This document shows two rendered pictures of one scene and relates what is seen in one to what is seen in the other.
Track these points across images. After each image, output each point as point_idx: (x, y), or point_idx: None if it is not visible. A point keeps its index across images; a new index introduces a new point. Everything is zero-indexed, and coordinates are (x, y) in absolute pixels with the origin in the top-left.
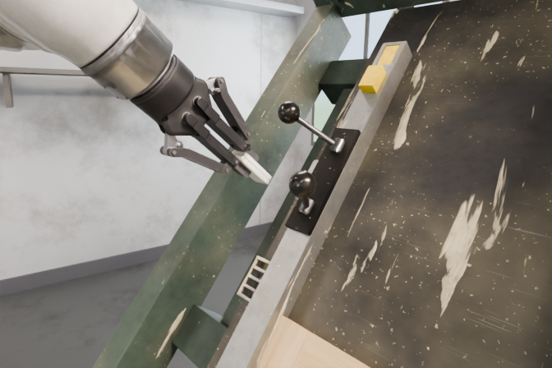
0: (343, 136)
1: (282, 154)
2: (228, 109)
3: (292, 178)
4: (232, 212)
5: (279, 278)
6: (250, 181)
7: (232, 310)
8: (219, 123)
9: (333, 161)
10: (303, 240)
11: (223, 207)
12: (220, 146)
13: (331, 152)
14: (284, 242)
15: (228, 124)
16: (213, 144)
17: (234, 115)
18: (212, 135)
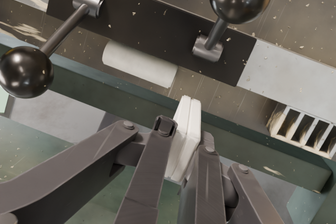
0: None
1: (64, 142)
2: (79, 175)
3: (243, 2)
4: (172, 204)
5: (323, 83)
6: (119, 183)
7: (307, 177)
8: (145, 198)
9: (120, 9)
10: (261, 50)
11: (172, 219)
12: (206, 189)
13: (100, 14)
14: (261, 85)
15: (103, 188)
16: (217, 208)
17: (93, 157)
18: (196, 218)
